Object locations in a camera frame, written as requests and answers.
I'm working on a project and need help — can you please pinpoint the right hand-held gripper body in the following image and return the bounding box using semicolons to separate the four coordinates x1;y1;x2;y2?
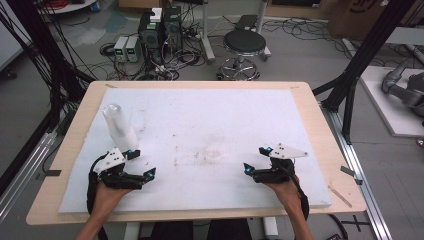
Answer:
253;142;310;185

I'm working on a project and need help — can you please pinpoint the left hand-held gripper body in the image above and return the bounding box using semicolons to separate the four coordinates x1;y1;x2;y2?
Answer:
92;147;145;191

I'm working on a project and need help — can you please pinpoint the person's left hand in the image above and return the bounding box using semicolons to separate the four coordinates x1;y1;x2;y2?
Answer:
91;181;134;218

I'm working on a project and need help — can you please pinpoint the person's right hand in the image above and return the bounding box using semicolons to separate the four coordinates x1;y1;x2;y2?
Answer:
264;178;307;216

